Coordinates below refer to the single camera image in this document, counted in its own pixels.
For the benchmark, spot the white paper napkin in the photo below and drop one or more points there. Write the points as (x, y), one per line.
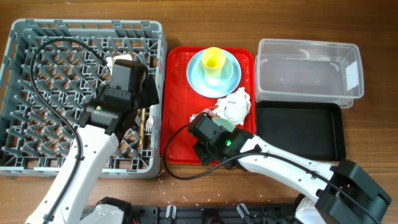
(234, 107)

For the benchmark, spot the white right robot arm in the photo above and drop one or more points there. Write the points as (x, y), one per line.
(342, 193)

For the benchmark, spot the black waste tray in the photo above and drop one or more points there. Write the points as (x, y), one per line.
(310, 130)

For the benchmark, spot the green bowl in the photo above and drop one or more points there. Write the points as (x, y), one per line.
(224, 123)

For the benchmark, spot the yellow plastic cup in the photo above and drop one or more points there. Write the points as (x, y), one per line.
(213, 60)

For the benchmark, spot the red plastic tray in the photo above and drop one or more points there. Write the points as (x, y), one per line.
(180, 101)

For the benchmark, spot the white plastic fork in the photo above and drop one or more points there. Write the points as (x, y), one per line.
(150, 120)

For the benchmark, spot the light blue plate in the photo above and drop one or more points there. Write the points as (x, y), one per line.
(212, 91)

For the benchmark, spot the light blue bowl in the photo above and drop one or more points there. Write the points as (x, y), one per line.
(221, 79)

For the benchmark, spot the grey dishwasher rack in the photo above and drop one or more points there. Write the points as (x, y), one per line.
(50, 69)

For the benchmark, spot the wooden chopstick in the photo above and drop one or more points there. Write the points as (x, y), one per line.
(143, 123)

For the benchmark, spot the clear plastic bin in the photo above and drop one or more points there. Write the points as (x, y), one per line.
(308, 71)

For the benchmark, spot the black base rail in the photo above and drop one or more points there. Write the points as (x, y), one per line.
(119, 211)

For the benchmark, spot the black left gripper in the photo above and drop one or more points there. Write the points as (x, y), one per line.
(148, 93)

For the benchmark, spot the red snack wrapper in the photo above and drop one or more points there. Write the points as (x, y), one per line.
(210, 110)

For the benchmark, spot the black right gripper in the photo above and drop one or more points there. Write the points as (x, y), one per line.
(205, 158)

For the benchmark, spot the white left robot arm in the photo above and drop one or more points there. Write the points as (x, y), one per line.
(103, 123)

